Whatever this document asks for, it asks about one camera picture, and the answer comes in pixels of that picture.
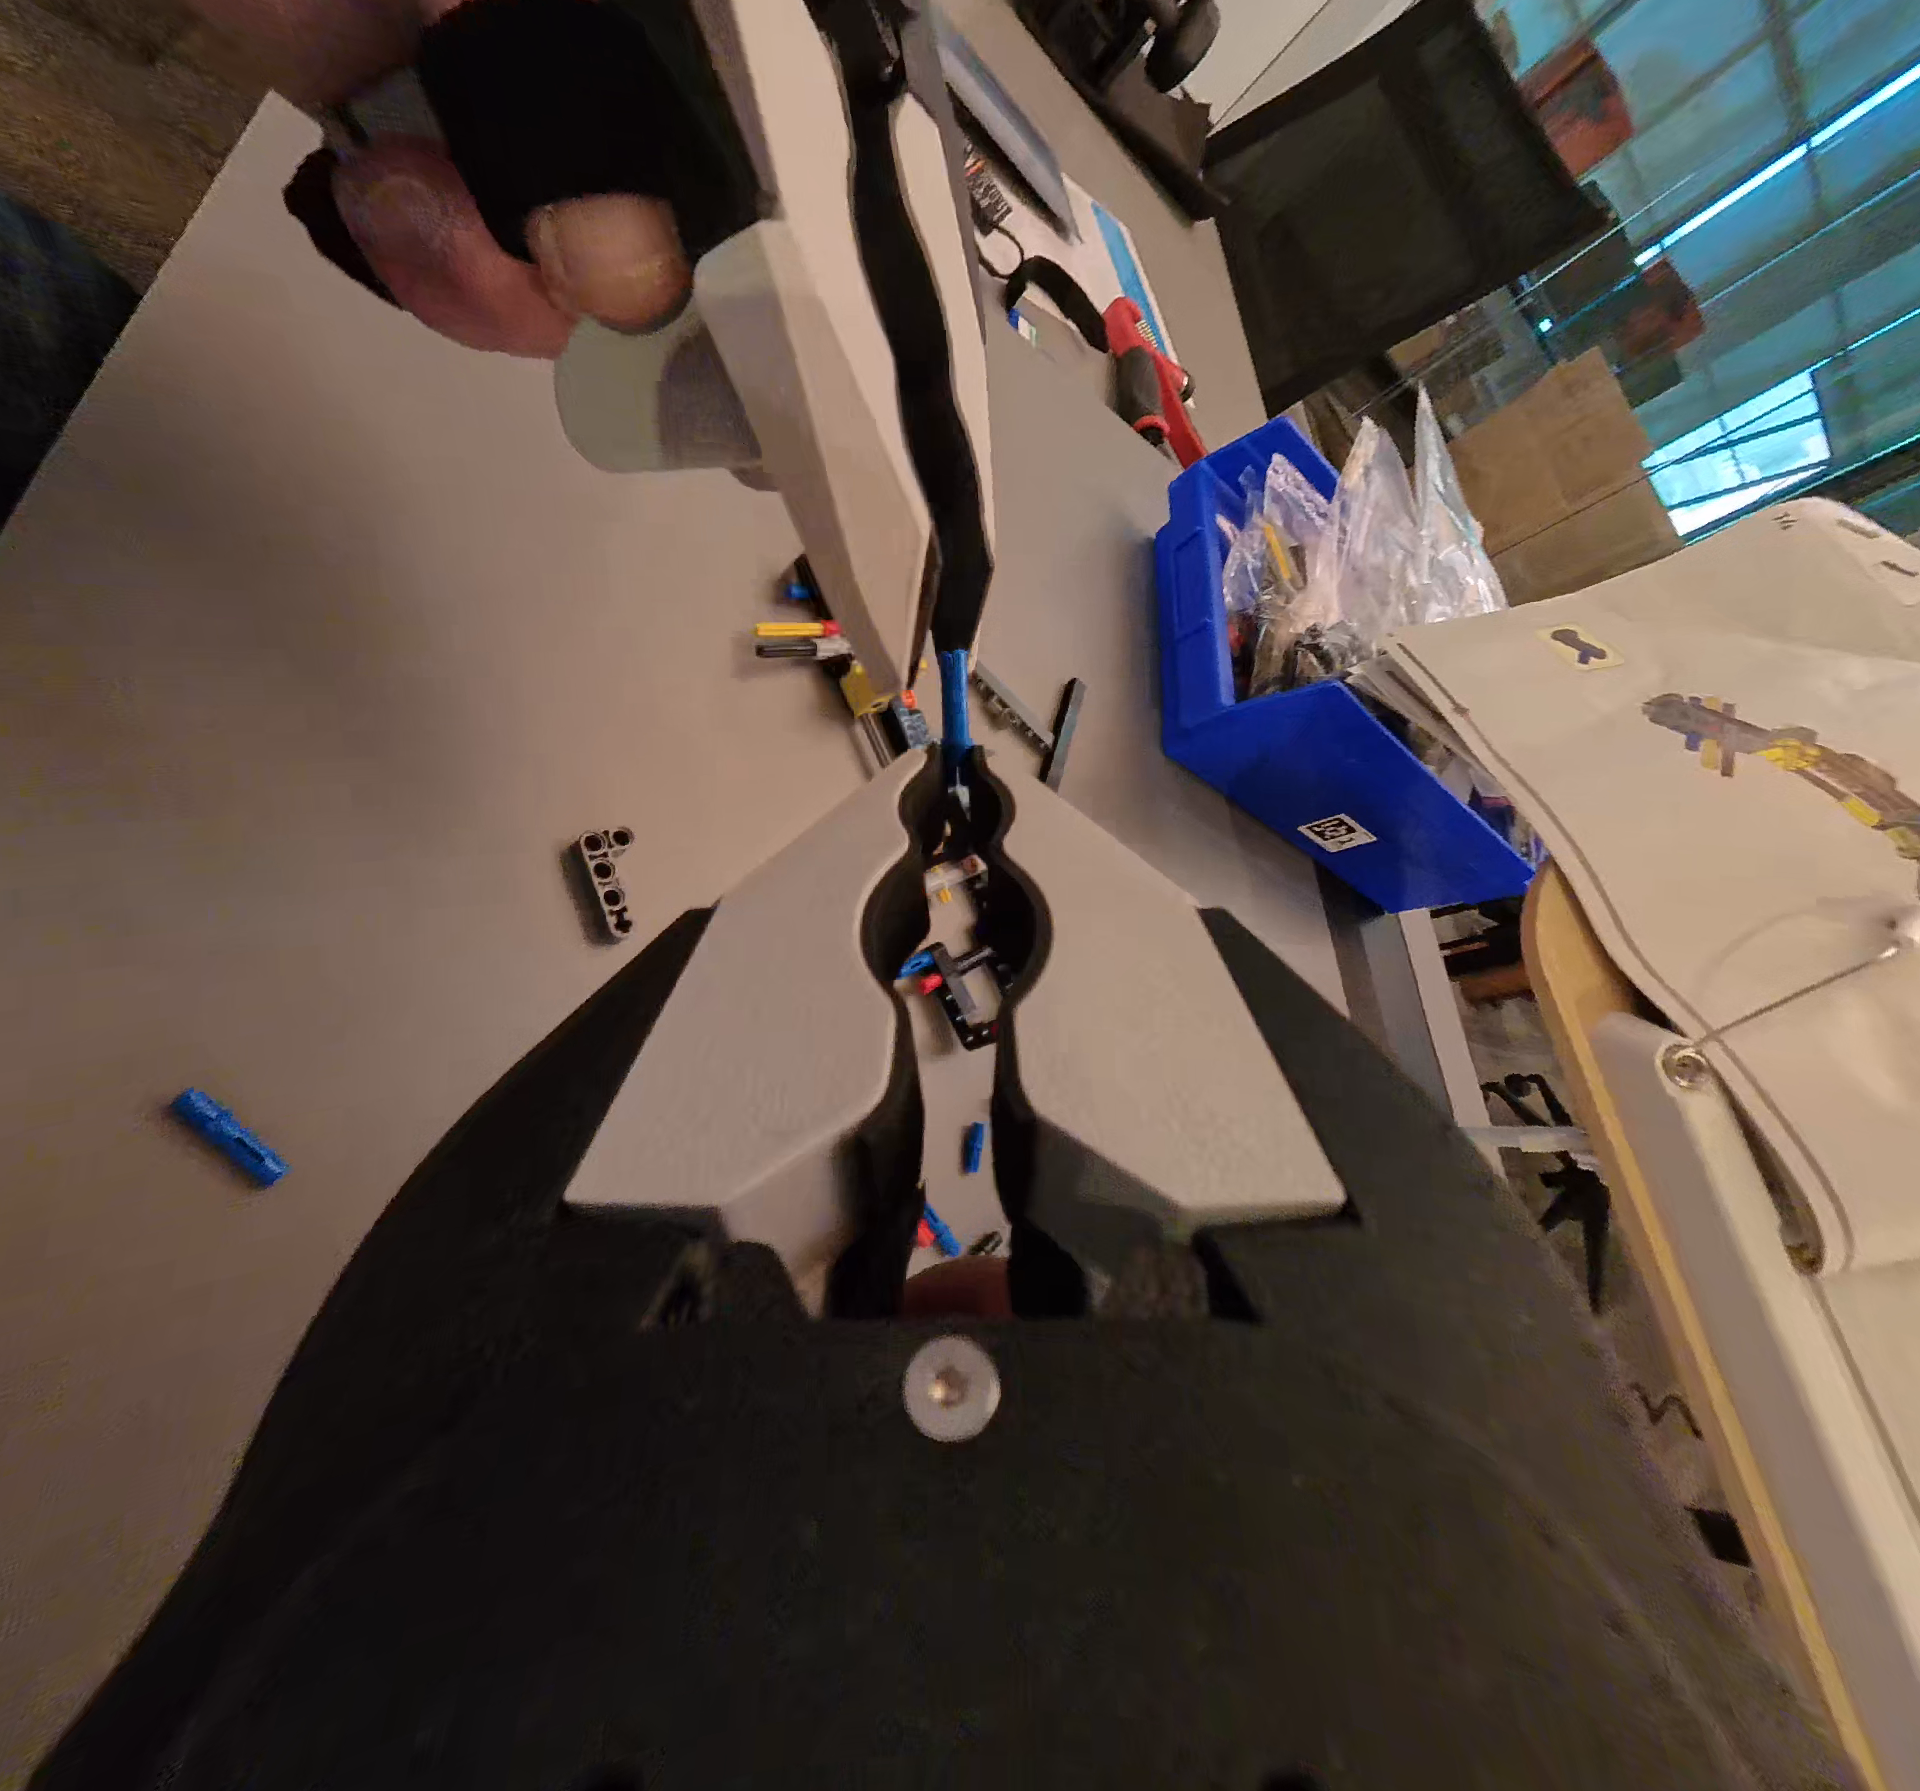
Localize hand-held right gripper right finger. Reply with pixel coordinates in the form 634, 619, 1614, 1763
959, 753, 1350, 1320

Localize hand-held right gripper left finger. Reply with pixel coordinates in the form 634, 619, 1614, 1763
561, 749, 938, 1320

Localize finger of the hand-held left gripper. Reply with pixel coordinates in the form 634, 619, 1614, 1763
848, 10, 998, 656
554, 0, 942, 694

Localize dark grey L-shaped lego beam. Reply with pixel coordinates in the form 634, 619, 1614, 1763
567, 826, 639, 944

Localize lego chassis assembly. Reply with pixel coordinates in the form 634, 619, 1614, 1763
754, 552, 1037, 1058

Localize group of small lego pins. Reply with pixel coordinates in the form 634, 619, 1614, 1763
918, 1122, 1005, 1260

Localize bags of lego parts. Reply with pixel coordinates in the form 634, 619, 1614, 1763
1219, 388, 1510, 705

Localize dark grey flat pad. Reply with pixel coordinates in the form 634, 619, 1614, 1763
929, 12, 1082, 239

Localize white and blue paper sheet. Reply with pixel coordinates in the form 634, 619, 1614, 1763
1086, 198, 1156, 339

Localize small red object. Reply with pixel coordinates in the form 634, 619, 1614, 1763
1102, 294, 1208, 464

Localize blue storage bin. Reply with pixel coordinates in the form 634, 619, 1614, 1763
1152, 415, 1538, 913

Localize black mesh chair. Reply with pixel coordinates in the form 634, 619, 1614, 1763
1200, 0, 1614, 420

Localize white book stand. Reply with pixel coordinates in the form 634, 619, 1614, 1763
1522, 861, 1920, 1791

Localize instruction book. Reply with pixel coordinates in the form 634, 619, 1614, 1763
1379, 498, 1920, 1224

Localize cardboard box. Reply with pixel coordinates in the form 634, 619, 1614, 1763
1447, 351, 1683, 608

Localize person's dark pants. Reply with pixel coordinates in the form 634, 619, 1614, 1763
0, 194, 145, 517

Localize black strap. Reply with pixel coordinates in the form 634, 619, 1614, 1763
996, 254, 1112, 353

